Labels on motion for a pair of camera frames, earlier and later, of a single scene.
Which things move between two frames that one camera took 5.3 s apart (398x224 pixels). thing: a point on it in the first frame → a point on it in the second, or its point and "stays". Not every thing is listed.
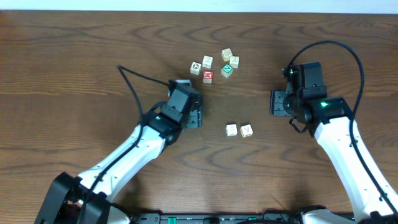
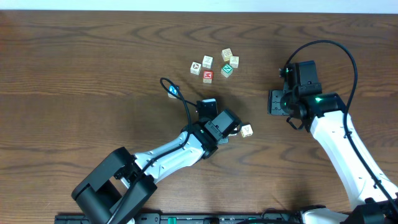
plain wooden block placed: [246, 130] stays
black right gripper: [277, 102] stays
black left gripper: [195, 118] → [232, 132]
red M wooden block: [208, 76] stays
